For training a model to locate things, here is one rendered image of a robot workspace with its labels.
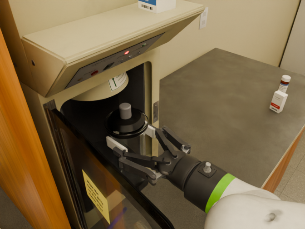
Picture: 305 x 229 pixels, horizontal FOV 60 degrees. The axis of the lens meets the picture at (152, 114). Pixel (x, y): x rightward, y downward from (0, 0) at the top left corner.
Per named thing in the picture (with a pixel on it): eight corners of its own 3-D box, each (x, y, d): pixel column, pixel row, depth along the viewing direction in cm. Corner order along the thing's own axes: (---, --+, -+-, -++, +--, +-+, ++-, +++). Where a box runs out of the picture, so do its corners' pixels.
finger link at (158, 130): (172, 156, 59) (178, 154, 59) (154, 126, 67) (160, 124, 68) (171, 168, 61) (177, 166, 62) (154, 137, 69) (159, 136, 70)
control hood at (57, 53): (36, 94, 45) (17, 36, 38) (160, 39, 64) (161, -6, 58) (76, 123, 38) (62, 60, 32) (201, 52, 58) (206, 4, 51)
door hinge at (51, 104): (79, 225, 70) (41, 105, 46) (86, 218, 72) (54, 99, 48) (82, 229, 69) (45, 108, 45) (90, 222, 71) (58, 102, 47)
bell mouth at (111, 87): (42, 82, 66) (36, 62, 62) (98, 59, 76) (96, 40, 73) (86, 111, 56) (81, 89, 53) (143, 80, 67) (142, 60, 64)
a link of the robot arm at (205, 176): (202, 223, 54) (225, 195, 59) (209, 187, 47) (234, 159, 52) (178, 206, 57) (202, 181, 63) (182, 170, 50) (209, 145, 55)
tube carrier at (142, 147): (105, 178, 77) (94, 121, 64) (131, 158, 84) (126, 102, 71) (130, 199, 72) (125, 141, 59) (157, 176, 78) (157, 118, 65)
